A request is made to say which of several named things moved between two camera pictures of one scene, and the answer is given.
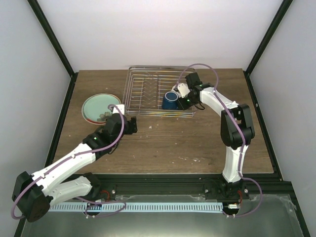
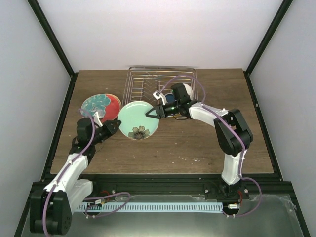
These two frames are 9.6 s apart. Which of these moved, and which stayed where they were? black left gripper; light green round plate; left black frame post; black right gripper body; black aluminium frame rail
Moved: black left gripper; black right gripper body; light green round plate
Stayed: left black frame post; black aluminium frame rail
